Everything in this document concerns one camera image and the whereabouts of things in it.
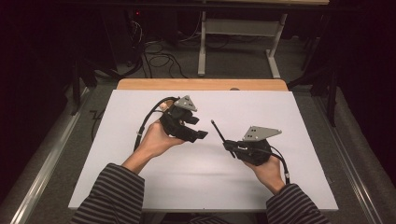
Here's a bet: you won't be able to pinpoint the person's right hand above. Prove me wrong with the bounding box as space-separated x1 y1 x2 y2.
244 155 287 196

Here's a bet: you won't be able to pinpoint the black floor cables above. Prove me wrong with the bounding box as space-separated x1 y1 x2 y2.
140 38 190 79

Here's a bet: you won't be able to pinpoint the person's left hand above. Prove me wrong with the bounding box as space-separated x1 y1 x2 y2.
136 119 187 159

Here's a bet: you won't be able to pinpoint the dark makeup brush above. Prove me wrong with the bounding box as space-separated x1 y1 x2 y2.
210 119 237 160

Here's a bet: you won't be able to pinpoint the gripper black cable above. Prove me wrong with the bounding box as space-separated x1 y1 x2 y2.
248 145 291 186
133 95 180 153

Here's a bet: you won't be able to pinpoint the wooden table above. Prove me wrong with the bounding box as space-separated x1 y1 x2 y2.
116 77 290 92

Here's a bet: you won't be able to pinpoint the aluminium floor rail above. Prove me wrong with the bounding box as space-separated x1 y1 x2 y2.
8 87 92 224
313 95 396 224

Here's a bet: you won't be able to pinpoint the black metal stand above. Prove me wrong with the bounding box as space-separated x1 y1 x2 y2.
287 29 341 128
69 57 125 117

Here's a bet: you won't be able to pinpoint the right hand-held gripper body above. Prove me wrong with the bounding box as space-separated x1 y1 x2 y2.
235 125 283 167

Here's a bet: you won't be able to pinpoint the grey metal desk frame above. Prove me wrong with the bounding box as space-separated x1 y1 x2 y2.
197 10 290 79

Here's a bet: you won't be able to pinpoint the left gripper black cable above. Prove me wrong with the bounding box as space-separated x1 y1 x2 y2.
133 95 180 153

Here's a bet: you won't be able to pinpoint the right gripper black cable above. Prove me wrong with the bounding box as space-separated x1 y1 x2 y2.
248 145 291 186

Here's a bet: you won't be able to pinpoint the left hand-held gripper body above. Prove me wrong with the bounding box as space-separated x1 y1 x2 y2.
159 94 198 140

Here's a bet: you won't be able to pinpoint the white table mat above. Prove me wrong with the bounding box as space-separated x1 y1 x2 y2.
67 89 340 213

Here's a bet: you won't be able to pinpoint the dark computer case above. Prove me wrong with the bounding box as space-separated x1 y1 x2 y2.
101 8 146 64

